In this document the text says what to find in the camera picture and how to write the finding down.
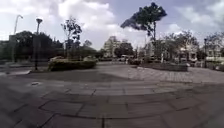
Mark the white vehicle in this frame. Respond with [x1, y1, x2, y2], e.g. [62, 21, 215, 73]
[118, 54, 132, 63]

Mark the pale building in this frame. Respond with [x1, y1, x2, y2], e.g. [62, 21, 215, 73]
[102, 35, 123, 59]

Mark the grey stone paved square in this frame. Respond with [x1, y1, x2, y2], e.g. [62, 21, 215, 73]
[0, 61, 224, 128]

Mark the low green hedge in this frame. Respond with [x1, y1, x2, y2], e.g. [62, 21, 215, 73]
[47, 58, 98, 72]

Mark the thin sparse tree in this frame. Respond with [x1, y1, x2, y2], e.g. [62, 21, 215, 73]
[60, 16, 83, 60]

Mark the low dark planter hedge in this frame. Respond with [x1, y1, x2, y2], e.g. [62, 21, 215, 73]
[139, 61, 189, 73]

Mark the tall dark tree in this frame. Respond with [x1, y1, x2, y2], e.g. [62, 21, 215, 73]
[120, 1, 168, 61]

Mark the row of trees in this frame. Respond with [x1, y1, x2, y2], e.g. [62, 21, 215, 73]
[153, 30, 224, 64]

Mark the manhole cover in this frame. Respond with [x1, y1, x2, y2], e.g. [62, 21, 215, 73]
[29, 81, 42, 87]

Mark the dark mass of trees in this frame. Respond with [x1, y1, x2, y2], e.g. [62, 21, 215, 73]
[0, 30, 65, 62]

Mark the pale curved street lamp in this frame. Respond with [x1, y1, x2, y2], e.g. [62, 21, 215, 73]
[11, 14, 24, 64]

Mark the dark lamp post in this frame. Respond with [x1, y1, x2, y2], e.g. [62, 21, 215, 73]
[34, 17, 44, 71]

